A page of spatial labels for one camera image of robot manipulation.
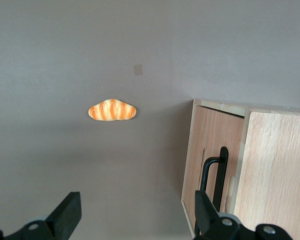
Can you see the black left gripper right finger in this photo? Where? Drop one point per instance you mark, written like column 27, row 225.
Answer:
column 210, row 220

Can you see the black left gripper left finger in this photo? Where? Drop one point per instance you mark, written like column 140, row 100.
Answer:
column 64, row 217

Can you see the orange striped toy bread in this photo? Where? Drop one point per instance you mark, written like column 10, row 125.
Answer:
column 112, row 110

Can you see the light wooden drawer cabinet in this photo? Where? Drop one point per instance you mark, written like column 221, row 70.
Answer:
column 277, row 175

